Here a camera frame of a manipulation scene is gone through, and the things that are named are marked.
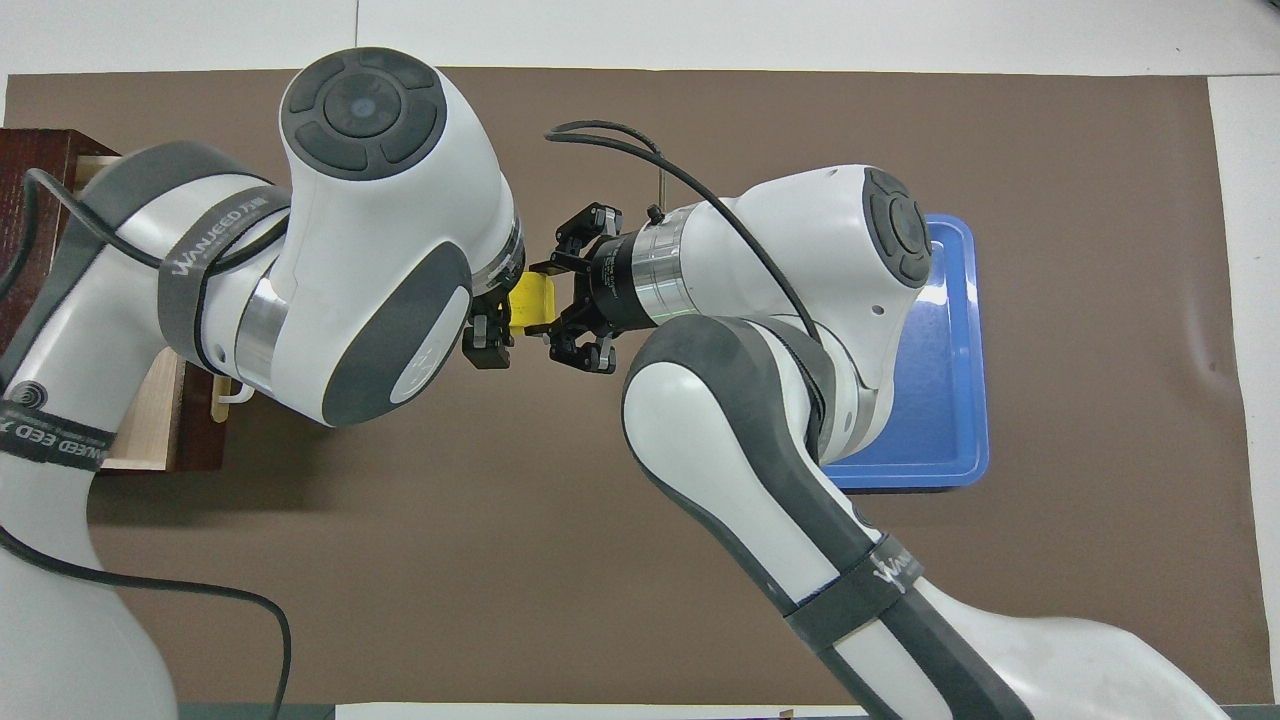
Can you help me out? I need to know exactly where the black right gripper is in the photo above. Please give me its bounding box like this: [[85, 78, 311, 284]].
[[528, 203, 651, 374]]

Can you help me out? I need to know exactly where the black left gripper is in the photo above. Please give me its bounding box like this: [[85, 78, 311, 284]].
[[462, 285, 521, 371]]

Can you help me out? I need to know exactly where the yellow cube block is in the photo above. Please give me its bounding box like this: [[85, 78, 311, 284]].
[[508, 275, 557, 336]]

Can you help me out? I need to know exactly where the brown table mat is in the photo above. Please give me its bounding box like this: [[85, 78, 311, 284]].
[[0, 66, 1276, 706]]

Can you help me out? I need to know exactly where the blue plastic tray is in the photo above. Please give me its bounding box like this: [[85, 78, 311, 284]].
[[820, 213, 991, 493]]

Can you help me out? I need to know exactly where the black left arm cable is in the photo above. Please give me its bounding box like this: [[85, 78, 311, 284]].
[[0, 170, 293, 720]]

